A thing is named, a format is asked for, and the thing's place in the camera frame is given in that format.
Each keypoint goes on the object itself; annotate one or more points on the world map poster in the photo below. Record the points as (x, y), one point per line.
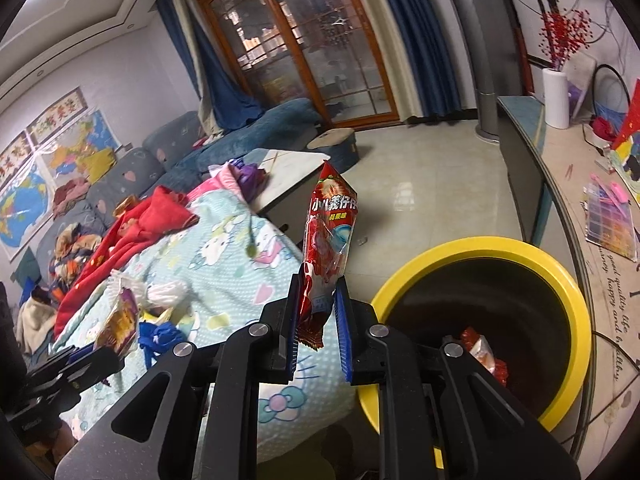
(35, 195)

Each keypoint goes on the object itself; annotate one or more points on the yellow-rimmed black trash bin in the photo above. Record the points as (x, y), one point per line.
(500, 247)

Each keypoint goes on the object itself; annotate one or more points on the purple cloth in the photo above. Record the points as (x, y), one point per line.
(252, 180)

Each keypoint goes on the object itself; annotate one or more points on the yellow cloth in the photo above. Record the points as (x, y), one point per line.
(102, 162)

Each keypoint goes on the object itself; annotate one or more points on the dark red cloth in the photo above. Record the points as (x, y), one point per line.
(70, 195)

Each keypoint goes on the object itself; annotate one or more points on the white-topped coffee table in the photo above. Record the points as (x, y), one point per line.
(290, 170)

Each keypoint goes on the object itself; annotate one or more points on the cartoon printed blanket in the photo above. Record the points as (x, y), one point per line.
(225, 270)

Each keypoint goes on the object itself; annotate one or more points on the cream garment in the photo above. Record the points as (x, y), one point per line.
(32, 320)

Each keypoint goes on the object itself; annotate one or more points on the orange snack packet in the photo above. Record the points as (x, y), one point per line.
(120, 320)

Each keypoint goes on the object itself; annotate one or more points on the blue plush blanket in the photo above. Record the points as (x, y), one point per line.
(260, 135)

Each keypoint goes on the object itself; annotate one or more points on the bead sorting tray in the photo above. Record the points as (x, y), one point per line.
(610, 225)

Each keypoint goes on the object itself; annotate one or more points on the red white wrapper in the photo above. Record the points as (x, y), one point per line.
(482, 355)

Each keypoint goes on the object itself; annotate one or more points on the blue curtain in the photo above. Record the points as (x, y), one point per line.
(225, 95)
(425, 50)

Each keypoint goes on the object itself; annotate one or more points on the white crumpled plastic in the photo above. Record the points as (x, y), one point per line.
(165, 292)

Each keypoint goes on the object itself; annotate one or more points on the pink tool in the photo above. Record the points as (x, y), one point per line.
(612, 190)

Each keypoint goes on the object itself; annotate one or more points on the grey-blue sofa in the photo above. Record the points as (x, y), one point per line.
(130, 175)

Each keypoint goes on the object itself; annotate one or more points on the wooden sliding glass door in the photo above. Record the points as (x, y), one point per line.
(310, 45)

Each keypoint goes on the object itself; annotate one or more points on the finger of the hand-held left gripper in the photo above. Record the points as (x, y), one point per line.
(95, 365)

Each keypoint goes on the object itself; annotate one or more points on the red hanging strip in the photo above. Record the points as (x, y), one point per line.
(525, 65)

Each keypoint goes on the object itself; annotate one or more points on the white vase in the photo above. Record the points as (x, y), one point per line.
(556, 100)

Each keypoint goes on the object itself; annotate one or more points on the pile of clothes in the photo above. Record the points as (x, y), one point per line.
(72, 250)

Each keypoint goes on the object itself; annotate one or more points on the blue round stool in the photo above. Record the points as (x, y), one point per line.
(335, 147)

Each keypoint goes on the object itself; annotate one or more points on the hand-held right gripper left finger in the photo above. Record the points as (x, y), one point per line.
(293, 355)

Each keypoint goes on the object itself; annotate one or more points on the red snack packet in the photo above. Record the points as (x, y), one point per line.
(325, 240)

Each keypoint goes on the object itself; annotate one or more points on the blue crumpled wrapper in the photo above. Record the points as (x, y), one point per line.
(157, 340)

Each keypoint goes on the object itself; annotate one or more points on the long cabinet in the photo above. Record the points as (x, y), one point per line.
(565, 195)

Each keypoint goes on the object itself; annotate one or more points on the grey tower air conditioner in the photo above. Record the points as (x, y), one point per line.
(480, 60)

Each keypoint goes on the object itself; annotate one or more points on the framed embroidery picture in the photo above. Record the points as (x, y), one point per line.
(57, 115)

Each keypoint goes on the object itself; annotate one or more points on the white framed picture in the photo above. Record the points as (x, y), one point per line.
(582, 85)

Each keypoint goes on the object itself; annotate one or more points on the pink cloth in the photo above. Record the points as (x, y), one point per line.
(215, 185)

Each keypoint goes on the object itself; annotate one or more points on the red berry branches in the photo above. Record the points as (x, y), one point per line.
(562, 35)

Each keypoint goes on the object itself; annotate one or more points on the colourful painting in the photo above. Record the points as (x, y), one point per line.
(630, 160)

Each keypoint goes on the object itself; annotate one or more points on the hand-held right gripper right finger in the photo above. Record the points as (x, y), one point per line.
(344, 340)

